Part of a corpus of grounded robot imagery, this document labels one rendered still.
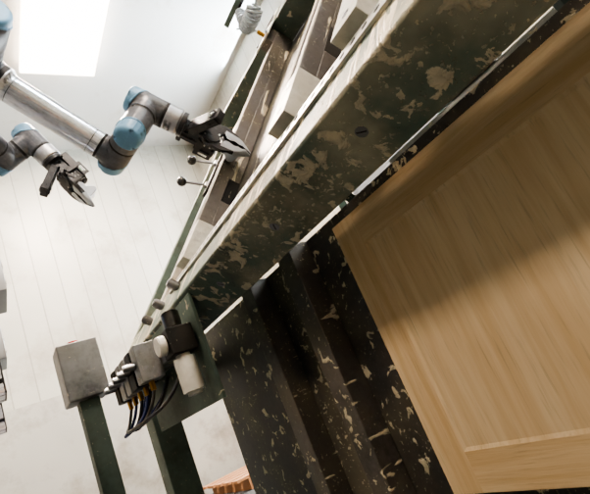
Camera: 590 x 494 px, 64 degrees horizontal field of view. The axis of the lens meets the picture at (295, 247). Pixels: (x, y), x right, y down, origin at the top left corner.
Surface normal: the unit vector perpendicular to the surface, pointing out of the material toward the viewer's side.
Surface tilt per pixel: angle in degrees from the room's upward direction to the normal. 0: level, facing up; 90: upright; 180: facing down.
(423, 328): 90
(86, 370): 90
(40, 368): 90
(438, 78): 141
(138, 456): 90
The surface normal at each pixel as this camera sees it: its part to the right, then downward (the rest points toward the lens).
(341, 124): -0.20, 0.79
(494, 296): -0.80, 0.16
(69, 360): 0.47, -0.44
